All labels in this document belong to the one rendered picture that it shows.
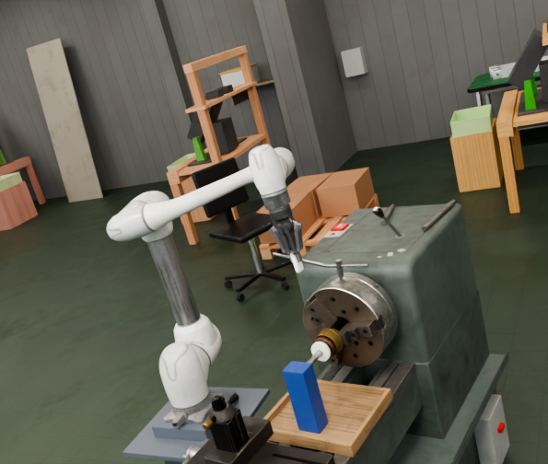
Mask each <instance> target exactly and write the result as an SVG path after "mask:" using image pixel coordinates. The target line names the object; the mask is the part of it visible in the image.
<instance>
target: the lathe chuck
mask: <svg viewBox="0 0 548 464"><path fill-rule="evenodd" d="M344 281H346V284H337V283H338V282H340V281H339V277H334V278H332V279H329V280H327V281H326V282H324V283H323V284H322V285H321V286H320V287H319V288H318V289H317V290H316V291H315V292H314V293H313V294H312V295H311V296H310V298H308V299H307V301H306V303H305V305H304V308H303V322H304V326H305V329H306V332H307V334H308V336H309V338H310V340H311V341H312V342H315V339H316V338H317V336H318V335H319V334H318V333H317V332H316V331H315V330H316V329H317V328H318V327H317V326H316V325H315V324H314V323H313V322H312V320H313V319H314V318H313V317H312V316H311V315H310V314H309V313H308V311H307V310H306V308H307V307H308V306H309V304H310V302H309V300H310V299H311V298H312V297H313V295H315V296H316V297H317V298H318V299H319V300H320V301H321V303H322V304H323V305H324V306H325V307H327V308H328V309H329V310H330V311H331V312H332V313H333V315H334V316H335V317H339V318H338V320H337V321H336V322H335V323H334V324H333V325H332V326H331V327H330V329H336V330H338V331H340V330H341V329H342V328H343V327H344V326H345V324H346V322H345V321H344V319H343V318H345V319H347V320H348V321H349V322H358V321H368V320H377V319H379V316H381V318H382V321H383V323H384V328H383V329H381V330H377V331H376V332H375V333H374V334H373V336H371V337H361V338H360V339H359V340H358V341H351V342H350V343H348V344H345V345H344V356H343V363H342V365H346V366H351V367H361V366H366V365H370V364H372V363H373V362H374V361H376V360H377V359H378V358H379V356H380V355H381V353H382V352H383V351H384V350H385V347H387V346H388V344H389V343H390V342H391V339H392V336H393V333H394V320H393V316H392V313H391V309H390V307H389V306H388V304H387V302H386V301H385V299H384V298H383V297H382V296H381V294H380V293H379V292H378V291H377V290H375V289H374V288H373V287H372V286H370V285H369V284H366V283H365V282H363V281H360V280H358V279H356V278H352V277H346V276H344ZM386 345H387V346H386Z"/></svg>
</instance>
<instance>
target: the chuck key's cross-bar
mask: <svg viewBox="0 0 548 464"><path fill-rule="evenodd" d="M273 255H274V256H277V257H282V258H286V259H290V258H289V255H285V254H281V253H277V252H273ZM302 262H305V263H309V264H314V265H318V266H322V267H327V268H333V267H336V264H326V263H321V262H317V261H310V260H306V259H302ZM342 267H368V263H346V264H342Z"/></svg>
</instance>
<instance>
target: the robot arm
mask: <svg viewBox="0 0 548 464"><path fill-rule="evenodd" d="M249 164H250V166H249V167H247V168H245V169H243V170H241V171H239V172H237V173H235V174H232V175H230V176H228V177H225V178H223V179H222V180H218V181H216V182H213V183H211V184H209V185H207V186H204V187H203V188H201V189H198V190H196V191H192V192H190V193H188V194H185V195H183V196H181V197H178V198H175V199H172V200H170V199H169V197H168V196H167V195H166V194H165V193H163V192H161V191H147V192H144V193H142V194H140V195H138V196H137V197H135V198H134V199H133V200H131V201H130V203H129V204H127V205H126V206H125V207H124V208H123V209H122V210H121V211H120V212H119V213H118V214H117V215H115V216H114V217H113V218H112V219H111V220H110V221H109V223H108V224H107V232H108V235H109V237H110V238H111V239H113V240H115V241H121V242H125V241H131V240H134V239H138V238H142V240H144V241H145V242H146V243H147V245H148V247H149V250H150V252H151V255H152V258H153V261H154V263H155V265H156V268H157V272H158V275H159V277H160V280H161V283H162V284H163V287H164V290H165V292H166V295H167V298H168V301H169V304H170V307H171V309H172V312H173V315H174V317H175V320H176V322H177V323H176V325H175V328H174V337H175V343H173V344H171V345H169V346H167V347H166V348H165V349H164V351H163V352H162V354H161V356H160V359H159V372H160V375H161V379H162V382H163V385H164V388H165V390H166V392H167V395H168V397H169V400H170V403H171V406H172V410H171V411H170V412H169V413H168V414H167V415H166V416H165V417H164V421H165V423H168V422H172V425H173V427H174V428H178V427H180V426H181V425H182V424H184V423H196V424H201V423H203V422H204V420H205V418H206V416H207V415H208V414H209V413H210V410H211V408H212V403H211V402H212V399H213V398H214V396H216V395H218V396H221V397H223V394H222V393H210V391H209V389H208V386H207V380H208V374H209V369H210V368H211V367H212V365H213V364H214V362H215V360H216V359H217V357H218V354H219V352H220V349H221V345H222V339H221V334H220V332H219V330H218V328H217V327H216V326H215V325H214V324H213V323H211V321H210V320H209V318H208V317H206V316H205V315H202V314H200V312H199V309H198V307H197V305H196V302H195V299H194V296H193V294H192V289H191V287H190V284H189V282H188V279H187V276H186V273H185V271H184V269H183V266H182V263H181V259H180V256H179V253H178V251H177V248H176V246H175V243H174V240H173V237H172V235H171V233H172V230H173V224H172V220H174V219H176V218H178V217H180V216H182V215H185V214H187V213H189V212H190V211H193V210H195V209H197V208H199V207H201V206H203V205H205V204H207V203H210V202H212V201H213V200H215V199H217V198H219V197H221V196H223V195H225V194H228V193H230V192H232V191H234V190H236V189H238V188H240V187H242V186H245V185H247V184H250V183H253V182H254V183H255V185H256V187H257V189H258V190H259V192H260V194H261V196H262V200H263V203H264V206H265V209H266V210H269V214H270V216H271V219H272V220H273V221H274V226H273V227H272V228H270V229H269V231H270V232H271V233H272V234H273V235H274V238H275V240H276V241H277V243H278V245H279V247H280V249H281V251H282V252H283V253H287V254H288V255H289V258H290V260H291V262H293V264H294V267H295V270H296V273H300V272H302V271H303V270H304V267H303V264H302V258H301V255H300V251H301V250H303V249H304V247H303V238H302V230H301V228H302V223H298V222H296V221H295V219H294V218H293V216H292V214H293V213H292V210H291V207H290V204H289V203H290V197H289V194H288V191H287V187H286V178H287V177H288V176H289V175H290V174H291V173H292V171H293V169H294V167H295V159H294V157H293V155H292V153H291V152H290V151H289V150H287V149H285V148H283V147H277V148H275V149H273V148H272V147H271V146H270V145H260V146H257V147H255V148H253V149H252V150H251V151H250V152H249ZM294 229H295V230H294Z"/></svg>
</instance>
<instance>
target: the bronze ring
mask: <svg viewBox="0 0 548 464"><path fill-rule="evenodd" d="M338 332H339V331H338V330H336V329H323V330H321V331H320V333H319V335H318V336H317V338H316V339H315V342H323V343H325V344H326V345H327V346H328V347H329V349H330V351H331V356H330V358H331V357H332V356H334V355H336V354H337V353H339V352H340V351H341V350H342V349H343V345H344V344H343V340H342V338H341V336H340V335H339V334H338ZM315 342H314V343H315ZM314 343H313V344H314ZM313 344H312V345H313ZM330 358H329V359H330Z"/></svg>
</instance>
